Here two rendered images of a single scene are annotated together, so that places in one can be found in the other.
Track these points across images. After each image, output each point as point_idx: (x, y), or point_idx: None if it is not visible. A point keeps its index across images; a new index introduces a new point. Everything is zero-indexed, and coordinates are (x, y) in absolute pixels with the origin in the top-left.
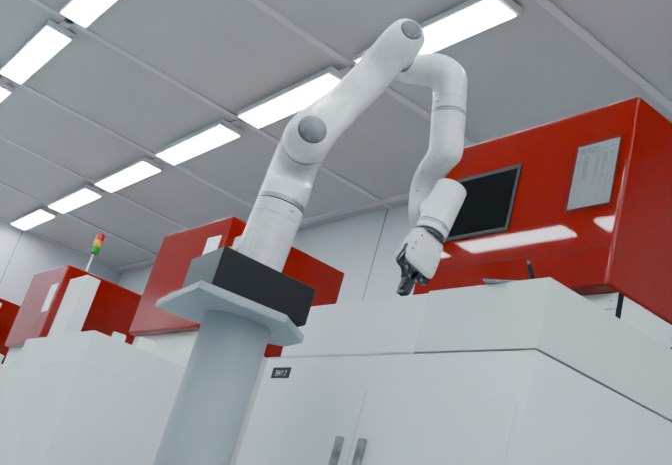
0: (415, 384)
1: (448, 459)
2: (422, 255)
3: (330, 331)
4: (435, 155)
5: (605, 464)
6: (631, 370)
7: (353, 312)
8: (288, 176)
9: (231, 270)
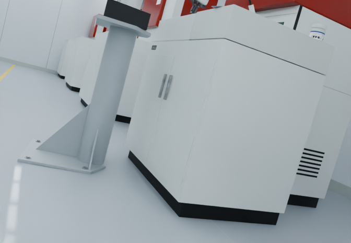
0: (188, 53)
1: (192, 84)
2: None
3: (167, 30)
4: None
5: (260, 85)
6: (278, 44)
7: (174, 22)
8: None
9: (112, 8)
